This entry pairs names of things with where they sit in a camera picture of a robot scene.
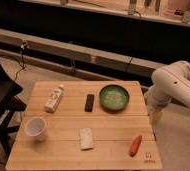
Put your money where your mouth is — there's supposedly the black hanging cable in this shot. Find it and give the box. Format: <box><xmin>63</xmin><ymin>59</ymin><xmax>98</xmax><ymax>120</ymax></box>
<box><xmin>13</xmin><ymin>40</ymin><xmax>28</xmax><ymax>82</ymax></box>

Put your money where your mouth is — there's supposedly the white plastic bottle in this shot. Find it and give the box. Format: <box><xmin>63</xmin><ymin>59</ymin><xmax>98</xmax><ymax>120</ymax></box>
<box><xmin>44</xmin><ymin>84</ymin><xmax>64</xmax><ymax>113</ymax></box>

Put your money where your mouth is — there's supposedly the black remote control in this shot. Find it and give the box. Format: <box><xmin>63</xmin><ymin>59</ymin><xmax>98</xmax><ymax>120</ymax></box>
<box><xmin>85</xmin><ymin>94</ymin><xmax>94</xmax><ymax>112</ymax></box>

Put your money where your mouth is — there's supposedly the white folded cloth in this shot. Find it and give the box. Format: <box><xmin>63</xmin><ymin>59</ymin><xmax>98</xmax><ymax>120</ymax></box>
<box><xmin>79</xmin><ymin>128</ymin><xmax>94</xmax><ymax>150</ymax></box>

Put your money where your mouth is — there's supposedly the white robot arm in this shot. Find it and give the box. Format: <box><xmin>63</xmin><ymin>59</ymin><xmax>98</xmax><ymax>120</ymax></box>
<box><xmin>144</xmin><ymin>61</ymin><xmax>190</xmax><ymax>124</ymax></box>

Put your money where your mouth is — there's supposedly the black office chair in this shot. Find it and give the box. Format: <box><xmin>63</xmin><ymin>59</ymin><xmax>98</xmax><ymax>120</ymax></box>
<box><xmin>0</xmin><ymin>64</ymin><xmax>26</xmax><ymax>156</ymax></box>

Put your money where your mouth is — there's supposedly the green bowl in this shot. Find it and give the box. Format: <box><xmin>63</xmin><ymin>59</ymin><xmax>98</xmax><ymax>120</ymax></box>
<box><xmin>99</xmin><ymin>84</ymin><xmax>130</xmax><ymax>111</ymax></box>

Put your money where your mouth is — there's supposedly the white paper cup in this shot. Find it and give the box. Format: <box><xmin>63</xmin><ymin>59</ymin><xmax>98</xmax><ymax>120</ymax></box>
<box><xmin>25</xmin><ymin>117</ymin><xmax>47</xmax><ymax>141</ymax></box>

